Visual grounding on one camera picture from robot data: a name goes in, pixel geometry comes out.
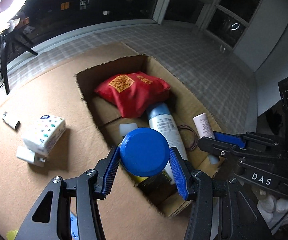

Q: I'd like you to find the yellow black card booklet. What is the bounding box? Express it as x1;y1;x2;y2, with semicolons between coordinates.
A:
118;142;177;201

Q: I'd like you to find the small pink cream tube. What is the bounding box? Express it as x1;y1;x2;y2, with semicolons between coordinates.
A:
193;113;220;165

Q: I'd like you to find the blue round lid case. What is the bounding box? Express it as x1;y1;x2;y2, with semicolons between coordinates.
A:
119;128;170;177

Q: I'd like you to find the small white cylinder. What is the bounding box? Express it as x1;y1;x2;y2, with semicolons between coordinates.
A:
119;123;138;137

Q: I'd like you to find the dark red hair tie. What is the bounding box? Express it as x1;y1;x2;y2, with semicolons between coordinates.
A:
178;125;200;152

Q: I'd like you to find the white blue lotion bottle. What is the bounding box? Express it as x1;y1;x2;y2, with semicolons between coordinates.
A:
147;102;189;185

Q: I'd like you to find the white power adapter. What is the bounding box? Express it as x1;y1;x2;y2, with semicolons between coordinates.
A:
16;147;46;167

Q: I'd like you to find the white tissue pack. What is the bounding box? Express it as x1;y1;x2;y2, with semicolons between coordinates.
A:
23;115;66;157

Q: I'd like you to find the red fabric bag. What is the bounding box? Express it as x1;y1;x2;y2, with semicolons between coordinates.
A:
94;72;171;118

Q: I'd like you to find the yellow plastic shuttlecock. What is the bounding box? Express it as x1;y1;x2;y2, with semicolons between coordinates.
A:
6;230;18;240

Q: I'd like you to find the blue plastic phone stand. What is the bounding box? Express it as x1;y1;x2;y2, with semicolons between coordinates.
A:
70;213;79;240

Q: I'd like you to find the white gloved right hand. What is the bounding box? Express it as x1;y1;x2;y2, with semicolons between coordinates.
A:
252;189;288;228

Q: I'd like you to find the brown cardboard box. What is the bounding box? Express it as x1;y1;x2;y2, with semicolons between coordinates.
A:
74;54;227;218

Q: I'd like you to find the patterned white lighter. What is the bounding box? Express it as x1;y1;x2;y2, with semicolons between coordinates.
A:
2;112;21;131

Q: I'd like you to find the black tripod stand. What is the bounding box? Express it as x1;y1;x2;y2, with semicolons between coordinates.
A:
0;17;38;95

